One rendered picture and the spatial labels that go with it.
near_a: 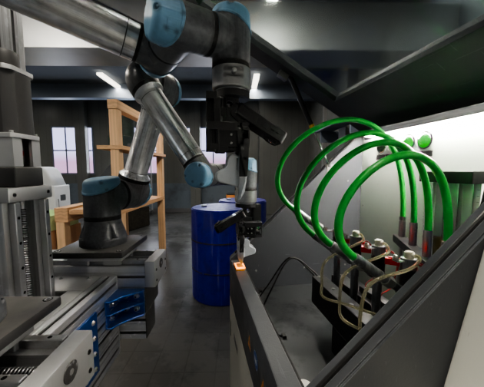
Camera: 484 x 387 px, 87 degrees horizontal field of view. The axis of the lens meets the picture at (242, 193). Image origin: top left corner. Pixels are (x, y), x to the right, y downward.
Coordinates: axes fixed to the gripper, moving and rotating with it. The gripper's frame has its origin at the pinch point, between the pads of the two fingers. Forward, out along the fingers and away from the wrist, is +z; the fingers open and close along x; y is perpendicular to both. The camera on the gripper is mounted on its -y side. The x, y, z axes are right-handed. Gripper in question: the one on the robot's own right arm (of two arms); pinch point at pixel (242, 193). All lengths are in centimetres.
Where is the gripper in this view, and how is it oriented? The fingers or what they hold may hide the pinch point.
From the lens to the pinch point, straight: 52.6
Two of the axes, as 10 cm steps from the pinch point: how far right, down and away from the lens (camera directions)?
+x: 1.7, 0.9, -9.8
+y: -9.9, 0.2, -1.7
